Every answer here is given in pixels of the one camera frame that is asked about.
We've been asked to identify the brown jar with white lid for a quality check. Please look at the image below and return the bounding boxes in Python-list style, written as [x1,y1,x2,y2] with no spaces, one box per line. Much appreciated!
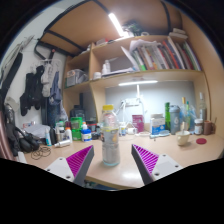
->
[194,118,204,136]

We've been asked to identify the black bag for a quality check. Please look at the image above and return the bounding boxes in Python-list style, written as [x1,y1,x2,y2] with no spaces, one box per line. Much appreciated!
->
[3,103,41,155]

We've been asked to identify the wooden shelf unit with books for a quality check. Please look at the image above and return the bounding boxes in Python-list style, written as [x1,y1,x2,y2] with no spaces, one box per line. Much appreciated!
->
[62,28,214,134]

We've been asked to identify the green canister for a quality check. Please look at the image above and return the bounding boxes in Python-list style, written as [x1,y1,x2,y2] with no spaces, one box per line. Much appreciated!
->
[70,116,84,141]

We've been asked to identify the ceiling light tube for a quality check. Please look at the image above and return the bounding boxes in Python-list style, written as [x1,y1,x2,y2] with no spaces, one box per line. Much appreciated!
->
[107,12,129,38]

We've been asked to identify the black rubber bands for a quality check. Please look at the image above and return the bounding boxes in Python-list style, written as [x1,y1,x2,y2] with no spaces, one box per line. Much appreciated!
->
[30,146,53,160]

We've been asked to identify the blue bottle with gold cap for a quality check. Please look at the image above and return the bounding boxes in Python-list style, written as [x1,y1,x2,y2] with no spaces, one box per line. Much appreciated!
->
[179,96,188,131]

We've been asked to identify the clear glass bottle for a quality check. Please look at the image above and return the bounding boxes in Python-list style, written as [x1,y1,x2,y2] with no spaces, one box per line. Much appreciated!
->
[198,92,208,122]

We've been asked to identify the grey shaker bottle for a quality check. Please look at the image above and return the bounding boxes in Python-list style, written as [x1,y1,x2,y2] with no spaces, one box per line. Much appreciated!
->
[168,104,181,135]

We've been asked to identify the green bottle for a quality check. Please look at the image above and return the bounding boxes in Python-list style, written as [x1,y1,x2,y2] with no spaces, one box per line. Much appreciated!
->
[164,101,171,131]

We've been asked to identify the cream ceramic cup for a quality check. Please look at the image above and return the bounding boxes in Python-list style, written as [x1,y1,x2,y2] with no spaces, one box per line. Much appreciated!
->
[175,129,191,147]

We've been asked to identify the hanging clothes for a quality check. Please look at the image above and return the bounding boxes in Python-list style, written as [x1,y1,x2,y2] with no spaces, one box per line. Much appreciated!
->
[19,59,64,118]

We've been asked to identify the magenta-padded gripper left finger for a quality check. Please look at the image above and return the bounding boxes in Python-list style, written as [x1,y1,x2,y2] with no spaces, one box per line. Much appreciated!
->
[44,144,95,187]

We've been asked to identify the flat round red coaster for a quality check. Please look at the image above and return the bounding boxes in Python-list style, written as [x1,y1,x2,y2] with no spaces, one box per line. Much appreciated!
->
[195,137,208,145]

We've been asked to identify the white tube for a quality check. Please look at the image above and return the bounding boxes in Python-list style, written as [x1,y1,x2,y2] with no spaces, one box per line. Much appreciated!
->
[53,139,72,148]

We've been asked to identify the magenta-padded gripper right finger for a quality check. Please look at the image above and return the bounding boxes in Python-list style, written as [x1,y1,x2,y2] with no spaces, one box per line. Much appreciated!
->
[130,143,184,186]

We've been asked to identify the white wall socket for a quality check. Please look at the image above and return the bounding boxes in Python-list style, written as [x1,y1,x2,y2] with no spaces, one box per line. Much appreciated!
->
[124,97,141,107]

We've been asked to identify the magenta box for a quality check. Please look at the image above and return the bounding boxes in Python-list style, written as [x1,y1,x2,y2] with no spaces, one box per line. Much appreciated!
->
[131,114,145,133]

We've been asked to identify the white bottle with blue label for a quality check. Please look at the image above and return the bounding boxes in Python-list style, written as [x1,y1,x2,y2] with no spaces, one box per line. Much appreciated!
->
[80,121,93,143]

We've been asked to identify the clear yellow-capped drink bottle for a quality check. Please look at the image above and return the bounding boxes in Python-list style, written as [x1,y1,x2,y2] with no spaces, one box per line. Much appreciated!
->
[100,104,121,167]

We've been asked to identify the blue and white box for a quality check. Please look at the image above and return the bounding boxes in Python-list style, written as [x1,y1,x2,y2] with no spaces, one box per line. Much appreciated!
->
[149,113,166,136]

